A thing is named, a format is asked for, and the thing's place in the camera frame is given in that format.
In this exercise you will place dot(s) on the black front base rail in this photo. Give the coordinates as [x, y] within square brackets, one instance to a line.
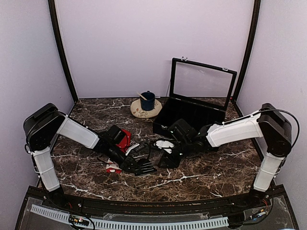
[225, 206]

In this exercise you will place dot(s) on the black compartment box glass lid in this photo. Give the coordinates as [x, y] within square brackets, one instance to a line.
[199, 93]

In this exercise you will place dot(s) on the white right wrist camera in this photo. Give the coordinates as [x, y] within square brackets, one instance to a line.
[164, 145]

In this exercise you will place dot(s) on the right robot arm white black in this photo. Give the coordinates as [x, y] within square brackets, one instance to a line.
[268, 123]

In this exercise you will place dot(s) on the left black frame post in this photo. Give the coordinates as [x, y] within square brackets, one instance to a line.
[60, 48]

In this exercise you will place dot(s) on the white slotted cable duct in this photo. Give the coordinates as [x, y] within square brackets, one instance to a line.
[129, 222]

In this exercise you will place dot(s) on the red Santa Christmas sock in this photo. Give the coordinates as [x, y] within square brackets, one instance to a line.
[124, 144]

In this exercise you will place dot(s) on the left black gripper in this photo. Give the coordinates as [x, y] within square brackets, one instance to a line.
[126, 164]

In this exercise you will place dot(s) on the right black frame post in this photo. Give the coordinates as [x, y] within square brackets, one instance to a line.
[248, 49]

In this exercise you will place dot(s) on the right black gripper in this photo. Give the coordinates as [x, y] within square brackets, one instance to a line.
[172, 163]

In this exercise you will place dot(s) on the blue ceramic cup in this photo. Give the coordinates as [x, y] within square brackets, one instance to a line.
[149, 104]

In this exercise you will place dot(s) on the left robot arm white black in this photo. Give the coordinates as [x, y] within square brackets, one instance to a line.
[42, 126]

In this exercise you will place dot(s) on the black frame post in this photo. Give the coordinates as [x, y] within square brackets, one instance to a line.
[248, 49]
[60, 48]

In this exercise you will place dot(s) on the black white striped sock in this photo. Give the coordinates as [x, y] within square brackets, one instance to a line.
[145, 167]

